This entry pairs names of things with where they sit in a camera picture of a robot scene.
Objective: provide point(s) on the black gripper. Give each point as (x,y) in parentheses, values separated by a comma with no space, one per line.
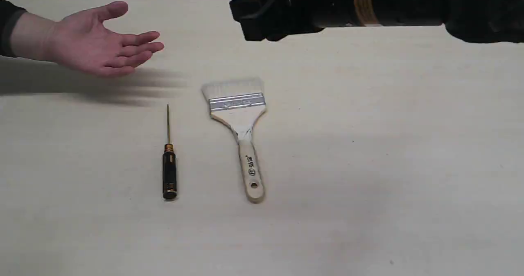
(273,20)

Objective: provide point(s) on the wide wooden paint brush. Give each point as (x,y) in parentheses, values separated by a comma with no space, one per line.
(238,104)

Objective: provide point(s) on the forearm with dark sleeve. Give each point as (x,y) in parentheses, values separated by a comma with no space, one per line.
(24,34)

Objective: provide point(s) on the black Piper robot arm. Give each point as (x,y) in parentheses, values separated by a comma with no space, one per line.
(471,21)

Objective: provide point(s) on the open human hand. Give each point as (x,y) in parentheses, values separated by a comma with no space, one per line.
(81,42)

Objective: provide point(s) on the black gold handled screwdriver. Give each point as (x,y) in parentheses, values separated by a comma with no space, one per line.
(169,172)

